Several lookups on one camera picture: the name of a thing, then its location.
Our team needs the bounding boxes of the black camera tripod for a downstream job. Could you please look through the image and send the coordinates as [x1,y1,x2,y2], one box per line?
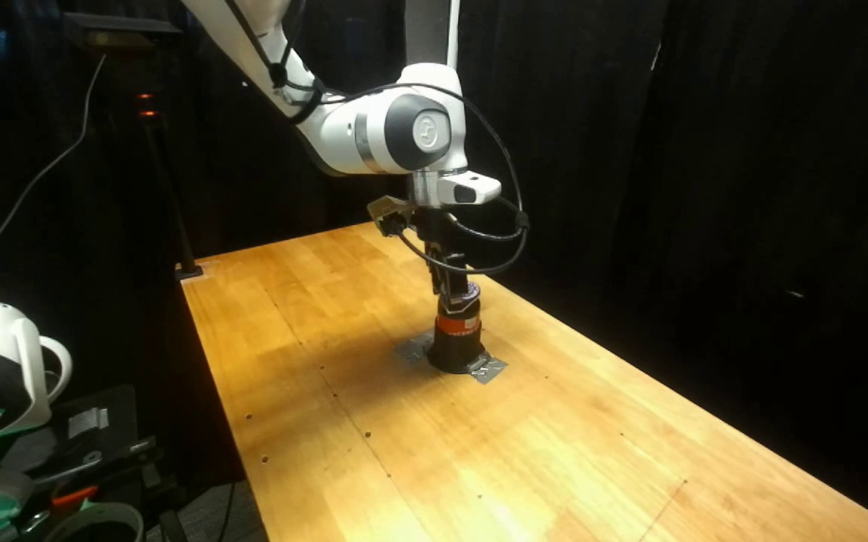
[130,86,204,284]

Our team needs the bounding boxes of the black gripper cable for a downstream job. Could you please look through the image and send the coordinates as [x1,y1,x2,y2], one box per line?
[391,83,532,280]

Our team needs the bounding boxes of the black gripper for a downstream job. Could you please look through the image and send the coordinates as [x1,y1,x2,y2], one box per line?
[414,202,483,321]

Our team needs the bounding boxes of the grey hose loop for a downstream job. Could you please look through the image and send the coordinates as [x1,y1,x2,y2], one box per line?
[43,499,147,542]

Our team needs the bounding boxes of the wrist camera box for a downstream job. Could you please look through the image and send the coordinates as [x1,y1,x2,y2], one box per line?
[365,195,419,238]

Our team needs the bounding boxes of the narrow black curtain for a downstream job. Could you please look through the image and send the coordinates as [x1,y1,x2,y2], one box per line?
[151,0,410,258]

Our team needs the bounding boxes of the white vertical pole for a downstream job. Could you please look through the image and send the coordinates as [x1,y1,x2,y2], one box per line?
[441,0,465,73]

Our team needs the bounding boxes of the wide black curtain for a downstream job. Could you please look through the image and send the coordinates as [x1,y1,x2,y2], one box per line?
[450,0,868,524]

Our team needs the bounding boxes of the white robot base link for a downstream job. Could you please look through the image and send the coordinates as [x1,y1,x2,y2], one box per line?
[0,299,76,507]

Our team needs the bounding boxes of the grey square coaster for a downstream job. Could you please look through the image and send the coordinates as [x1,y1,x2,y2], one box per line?
[403,334,510,387]

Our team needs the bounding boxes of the white hanging cable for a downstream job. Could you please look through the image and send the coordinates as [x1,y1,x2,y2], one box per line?
[0,51,110,294]

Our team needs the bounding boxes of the grey tape patch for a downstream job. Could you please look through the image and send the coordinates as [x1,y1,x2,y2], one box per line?
[63,403,110,444]

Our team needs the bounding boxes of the orange handled tool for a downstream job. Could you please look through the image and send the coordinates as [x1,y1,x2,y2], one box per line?
[44,483,101,511]

